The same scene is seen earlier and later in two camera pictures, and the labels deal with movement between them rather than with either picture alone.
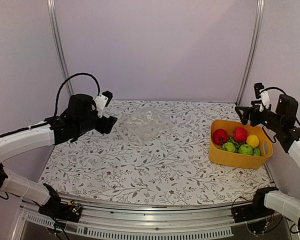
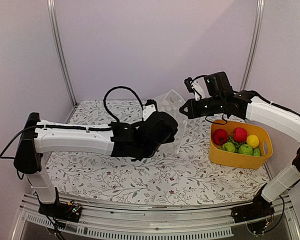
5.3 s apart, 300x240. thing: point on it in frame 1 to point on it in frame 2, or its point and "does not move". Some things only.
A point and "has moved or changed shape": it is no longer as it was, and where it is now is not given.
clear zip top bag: x=144 y=123 has moved or changed shape
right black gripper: x=248 y=110 to x=193 y=113
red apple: x=220 y=136 does not move
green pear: x=245 y=149 does not move
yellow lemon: x=253 y=141 does not move
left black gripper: x=107 y=124 to x=171 y=139
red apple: x=240 y=134 does not move
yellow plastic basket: x=217 y=157 does not move
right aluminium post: x=253 y=51 does not move
